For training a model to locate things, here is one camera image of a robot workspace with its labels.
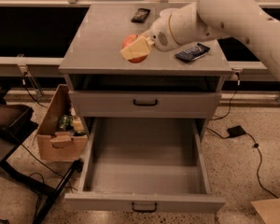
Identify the green can in box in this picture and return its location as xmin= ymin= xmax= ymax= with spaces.
xmin=58 ymin=115 xmax=73 ymax=132

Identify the black upper drawer handle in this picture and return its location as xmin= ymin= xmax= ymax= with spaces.
xmin=133 ymin=99 xmax=158 ymax=106

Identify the red apple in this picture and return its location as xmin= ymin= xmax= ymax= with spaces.
xmin=121 ymin=34 xmax=146 ymax=63

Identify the cardboard sheet on floor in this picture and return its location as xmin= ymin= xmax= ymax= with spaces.
xmin=251 ymin=198 xmax=280 ymax=224

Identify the dark blue snack bar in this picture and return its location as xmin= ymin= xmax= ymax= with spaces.
xmin=175 ymin=43 xmax=210 ymax=63

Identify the black snack packet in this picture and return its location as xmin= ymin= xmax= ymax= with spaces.
xmin=131 ymin=8 xmax=150 ymax=23

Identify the closed grey upper drawer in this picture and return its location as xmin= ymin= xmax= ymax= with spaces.
xmin=69 ymin=91 xmax=221 ymax=119

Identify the black drawer handle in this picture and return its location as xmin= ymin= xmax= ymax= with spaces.
xmin=131 ymin=203 xmax=158 ymax=213
xmin=133 ymin=99 xmax=158 ymax=106

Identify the black adapter cable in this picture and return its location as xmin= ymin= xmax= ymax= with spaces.
xmin=206 ymin=75 xmax=280 ymax=199

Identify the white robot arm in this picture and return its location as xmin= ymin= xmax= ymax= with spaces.
xmin=120 ymin=0 xmax=280 ymax=82

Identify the black folding table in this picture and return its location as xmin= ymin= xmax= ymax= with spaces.
xmin=0 ymin=68 xmax=84 ymax=224

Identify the yellow bottle in box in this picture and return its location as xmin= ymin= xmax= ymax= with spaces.
xmin=70 ymin=108 xmax=84 ymax=132

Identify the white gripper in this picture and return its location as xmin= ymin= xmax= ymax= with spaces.
xmin=120 ymin=15 xmax=179 ymax=61

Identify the grey drawer cabinet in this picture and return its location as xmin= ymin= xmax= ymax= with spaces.
xmin=60 ymin=3 xmax=231 ymax=138

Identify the open grey drawer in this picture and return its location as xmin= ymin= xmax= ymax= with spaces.
xmin=65 ymin=118 xmax=225 ymax=213

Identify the white bowl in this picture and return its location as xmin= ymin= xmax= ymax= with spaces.
xmin=160 ymin=7 xmax=177 ymax=17

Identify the brown cardboard box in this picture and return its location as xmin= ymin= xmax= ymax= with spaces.
xmin=36 ymin=84 xmax=87 ymax=161

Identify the black power adapter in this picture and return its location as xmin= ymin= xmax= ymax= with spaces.
xmin=227 ymin=125 xmax=245 ymax=138

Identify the black lower drawer handle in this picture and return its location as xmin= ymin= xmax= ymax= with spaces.
xmin=131 ymin=203 xmax=158 ymax=213

